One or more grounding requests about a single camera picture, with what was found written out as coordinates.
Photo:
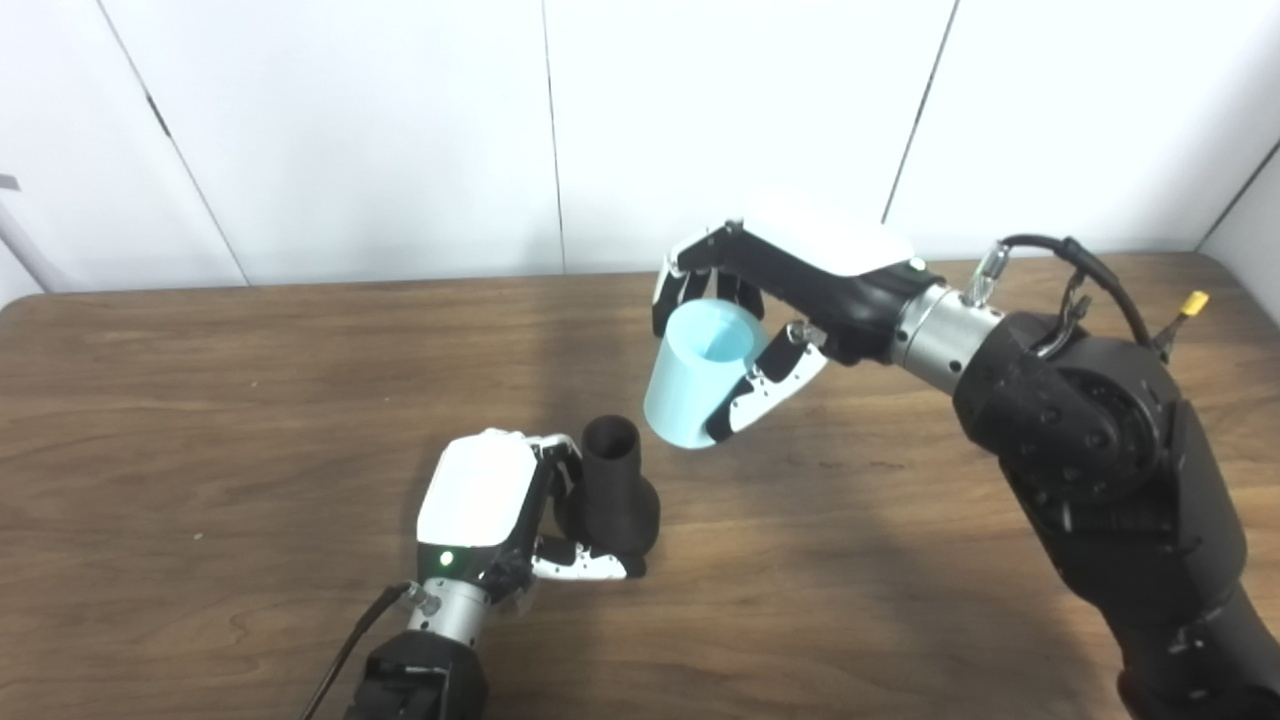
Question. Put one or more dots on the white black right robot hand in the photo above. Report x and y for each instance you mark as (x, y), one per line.
(820, 260)

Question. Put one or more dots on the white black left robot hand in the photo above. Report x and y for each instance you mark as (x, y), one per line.
(475, 495)

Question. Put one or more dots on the black funnel-shaped nozzle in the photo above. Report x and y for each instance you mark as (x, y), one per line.
(615, 490)

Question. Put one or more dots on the light blue cup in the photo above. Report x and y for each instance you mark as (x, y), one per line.
(685, 385)

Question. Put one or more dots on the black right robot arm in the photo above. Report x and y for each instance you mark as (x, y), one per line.
(1110, 460)

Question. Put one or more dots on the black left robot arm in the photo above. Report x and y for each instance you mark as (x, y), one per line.
(425, 665)

